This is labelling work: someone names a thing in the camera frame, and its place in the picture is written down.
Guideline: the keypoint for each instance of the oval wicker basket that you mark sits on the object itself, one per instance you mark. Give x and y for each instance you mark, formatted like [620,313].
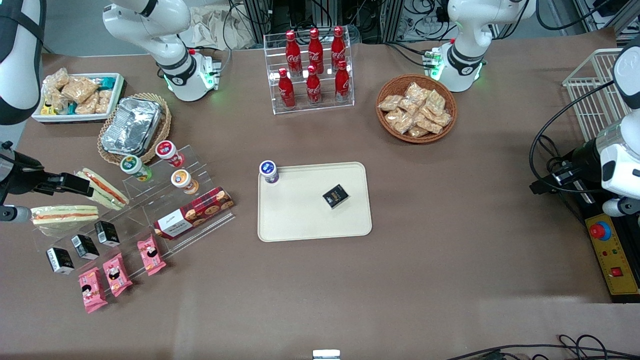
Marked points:
[166,120]

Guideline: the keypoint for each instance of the orange lid yogurt cup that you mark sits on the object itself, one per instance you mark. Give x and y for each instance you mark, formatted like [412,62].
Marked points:
[184,181]

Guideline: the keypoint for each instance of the clear bag rice crackers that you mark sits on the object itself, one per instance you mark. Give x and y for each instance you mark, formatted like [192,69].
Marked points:
[86,106]
[57,79]
[104,101]
[79,89]
[54,100]

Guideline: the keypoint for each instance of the red cola bottle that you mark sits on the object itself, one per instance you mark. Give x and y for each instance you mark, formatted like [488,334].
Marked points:
[286,91]
[338,46]
[315,49]
[313,87]
[293,50]
[342,83]

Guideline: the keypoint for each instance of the triangle sandwich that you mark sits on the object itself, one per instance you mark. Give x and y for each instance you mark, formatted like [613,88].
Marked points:
[102,188]
[65,216]

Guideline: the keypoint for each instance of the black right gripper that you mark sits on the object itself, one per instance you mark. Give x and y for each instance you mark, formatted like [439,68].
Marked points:
[20,178]

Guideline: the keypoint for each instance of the green lid yogurt cup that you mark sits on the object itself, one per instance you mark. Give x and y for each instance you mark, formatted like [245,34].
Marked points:
[134,166]

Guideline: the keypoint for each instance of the pink snack packet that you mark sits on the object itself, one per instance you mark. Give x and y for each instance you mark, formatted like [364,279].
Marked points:
[151,255]
[117,281]
[92,296]

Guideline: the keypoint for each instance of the yellow emergency stop box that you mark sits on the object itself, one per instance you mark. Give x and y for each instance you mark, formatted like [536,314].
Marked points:
[612,260]

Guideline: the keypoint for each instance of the aluminium foil container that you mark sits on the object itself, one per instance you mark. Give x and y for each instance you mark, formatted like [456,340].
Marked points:
[131,126]

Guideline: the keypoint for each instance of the crumpled beige cloth bag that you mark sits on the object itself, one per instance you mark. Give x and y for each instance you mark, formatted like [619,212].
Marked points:
[215,27]

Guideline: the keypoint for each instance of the red plaid cookie box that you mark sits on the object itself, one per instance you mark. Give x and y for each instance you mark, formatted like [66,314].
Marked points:
[194,212]

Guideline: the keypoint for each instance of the small black carton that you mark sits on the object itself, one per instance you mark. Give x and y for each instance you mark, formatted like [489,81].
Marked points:
[85,246]
[107,233]
[335,195]
[60,260]

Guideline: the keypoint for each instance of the white rectangular dish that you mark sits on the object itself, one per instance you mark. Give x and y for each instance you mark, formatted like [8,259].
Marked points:
[117,95]

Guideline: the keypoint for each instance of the small white device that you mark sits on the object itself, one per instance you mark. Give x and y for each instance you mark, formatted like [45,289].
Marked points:
[326,354]

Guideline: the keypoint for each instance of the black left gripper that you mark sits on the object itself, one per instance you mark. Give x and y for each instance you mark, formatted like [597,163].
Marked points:
[583,158]

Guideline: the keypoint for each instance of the clear bag peanut brittle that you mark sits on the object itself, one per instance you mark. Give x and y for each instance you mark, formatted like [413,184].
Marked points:
[436,102]
[390,103]
[409,106]
[417,132]
[428,124]
[443,119]
[398,121]
[417,92]

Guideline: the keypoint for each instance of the yellow snack packet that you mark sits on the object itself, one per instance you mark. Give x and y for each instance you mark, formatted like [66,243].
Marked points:
[48,110]

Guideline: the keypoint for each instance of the round wicker basket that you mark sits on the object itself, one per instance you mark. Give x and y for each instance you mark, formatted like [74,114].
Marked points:
[387,127]

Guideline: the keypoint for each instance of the clear acrylic stepped stand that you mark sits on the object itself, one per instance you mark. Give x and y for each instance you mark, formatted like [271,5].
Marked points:
[200,170]
[132,220]

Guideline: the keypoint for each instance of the beige plastic tray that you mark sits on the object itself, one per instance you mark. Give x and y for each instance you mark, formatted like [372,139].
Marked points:
[300,215]

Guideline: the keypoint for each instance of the blue lid yogurt cup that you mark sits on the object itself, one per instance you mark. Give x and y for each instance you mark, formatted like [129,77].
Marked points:
[269,171]

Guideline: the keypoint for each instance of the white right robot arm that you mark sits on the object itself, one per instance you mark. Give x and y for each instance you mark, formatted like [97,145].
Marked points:
[150,30]

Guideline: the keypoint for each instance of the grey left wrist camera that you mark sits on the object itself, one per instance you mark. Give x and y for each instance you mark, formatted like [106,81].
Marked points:
[620,206]

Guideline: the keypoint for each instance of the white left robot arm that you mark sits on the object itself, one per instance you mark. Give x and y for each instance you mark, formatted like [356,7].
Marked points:
[467,50]

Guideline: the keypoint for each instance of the clear acrylic bottle rack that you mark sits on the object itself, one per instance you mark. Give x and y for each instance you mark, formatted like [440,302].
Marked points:
[274,107]

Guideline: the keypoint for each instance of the red lid yogurt cup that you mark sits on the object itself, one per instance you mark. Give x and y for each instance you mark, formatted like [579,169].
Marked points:
[169,152]

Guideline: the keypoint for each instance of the teal snack packet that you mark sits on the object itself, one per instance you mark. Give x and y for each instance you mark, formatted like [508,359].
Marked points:
[108,81]

